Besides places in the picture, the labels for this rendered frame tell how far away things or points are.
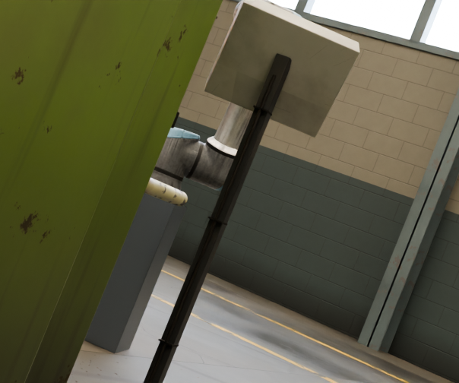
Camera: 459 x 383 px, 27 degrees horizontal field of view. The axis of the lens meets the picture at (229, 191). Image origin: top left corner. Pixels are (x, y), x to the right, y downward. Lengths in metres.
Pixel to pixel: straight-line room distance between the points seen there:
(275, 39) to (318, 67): 0.14
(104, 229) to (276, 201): 7.91
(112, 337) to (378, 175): 6.47
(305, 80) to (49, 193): 1.06
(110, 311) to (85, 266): 1.34
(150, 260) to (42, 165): 1.89
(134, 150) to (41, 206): 0.55
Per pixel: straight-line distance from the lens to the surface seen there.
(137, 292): 3.56
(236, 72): 2.62
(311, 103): 2.65
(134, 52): 1.86
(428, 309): 9.41
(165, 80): 2.28
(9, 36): 1.50
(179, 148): 3.61
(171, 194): 2.70
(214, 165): 3.62
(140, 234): 3.56
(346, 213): 9.81
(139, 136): 2.25
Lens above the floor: 0.62
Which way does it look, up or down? 2 degrees up
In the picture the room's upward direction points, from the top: 22 degrees clockwise
